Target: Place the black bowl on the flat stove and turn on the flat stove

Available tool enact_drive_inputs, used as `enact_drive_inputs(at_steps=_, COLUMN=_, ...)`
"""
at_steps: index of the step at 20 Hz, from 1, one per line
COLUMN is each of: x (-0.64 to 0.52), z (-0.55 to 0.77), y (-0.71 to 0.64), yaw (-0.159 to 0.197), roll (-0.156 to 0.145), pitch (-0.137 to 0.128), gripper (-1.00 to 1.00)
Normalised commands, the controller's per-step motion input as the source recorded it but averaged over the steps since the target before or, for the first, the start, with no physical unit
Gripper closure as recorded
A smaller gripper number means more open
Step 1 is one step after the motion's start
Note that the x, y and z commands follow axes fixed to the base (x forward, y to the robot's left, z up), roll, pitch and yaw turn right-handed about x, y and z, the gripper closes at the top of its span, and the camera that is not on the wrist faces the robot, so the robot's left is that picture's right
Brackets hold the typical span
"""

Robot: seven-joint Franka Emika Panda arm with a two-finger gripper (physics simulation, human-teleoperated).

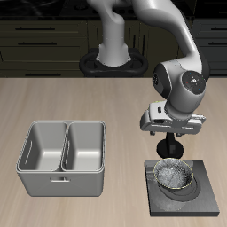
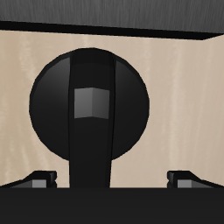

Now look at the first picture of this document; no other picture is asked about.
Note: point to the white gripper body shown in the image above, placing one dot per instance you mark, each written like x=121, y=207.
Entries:
x=165, y=125

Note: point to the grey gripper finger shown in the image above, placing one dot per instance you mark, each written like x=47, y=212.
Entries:
x=152, y=133
x=179, y=134

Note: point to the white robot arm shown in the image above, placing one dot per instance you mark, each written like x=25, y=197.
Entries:
x=180, y=88

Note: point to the black bowl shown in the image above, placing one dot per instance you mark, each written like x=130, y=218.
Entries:
x=173, y=176

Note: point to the dark grey stove plate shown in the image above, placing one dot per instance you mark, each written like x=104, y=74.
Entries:
x=180, y=205

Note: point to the white two-bin basket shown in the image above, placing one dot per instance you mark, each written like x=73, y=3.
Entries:
x=63, y=183

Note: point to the dark kitchen cupboards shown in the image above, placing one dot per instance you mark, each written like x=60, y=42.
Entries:
x=44, y=53

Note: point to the flat black base plate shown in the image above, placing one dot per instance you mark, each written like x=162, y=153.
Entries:
x=87, y=65

